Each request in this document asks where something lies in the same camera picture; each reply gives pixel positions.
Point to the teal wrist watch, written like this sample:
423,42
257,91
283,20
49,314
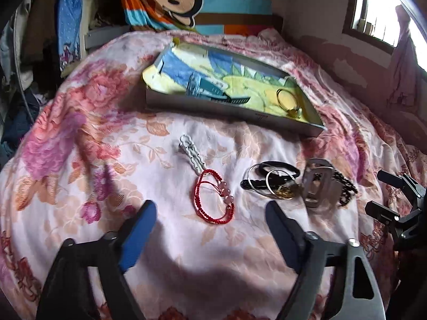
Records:
213,95

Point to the pink curtain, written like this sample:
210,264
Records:
405,66

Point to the grey shelf board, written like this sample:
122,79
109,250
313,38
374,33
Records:
100,38

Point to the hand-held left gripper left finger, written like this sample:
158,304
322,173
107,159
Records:
140,233

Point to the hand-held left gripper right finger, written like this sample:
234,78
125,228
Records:
280,230

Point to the blue dotted cloth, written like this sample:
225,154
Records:
70,13

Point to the floral pink blanket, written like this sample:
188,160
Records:
133,173

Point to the hanging clothes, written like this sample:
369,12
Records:
20,56

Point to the pile of clothes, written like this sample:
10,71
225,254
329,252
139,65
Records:
23,120

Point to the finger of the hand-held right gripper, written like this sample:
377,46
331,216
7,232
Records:
383,214
397,178

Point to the window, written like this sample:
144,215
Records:
377,3

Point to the black hair clip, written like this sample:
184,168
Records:
257,184

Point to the striped monkey print blanket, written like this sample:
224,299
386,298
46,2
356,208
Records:
233,3

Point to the grey cardboard box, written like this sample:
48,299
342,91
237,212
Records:
233,111

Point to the silver bangle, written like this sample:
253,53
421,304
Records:
271,175

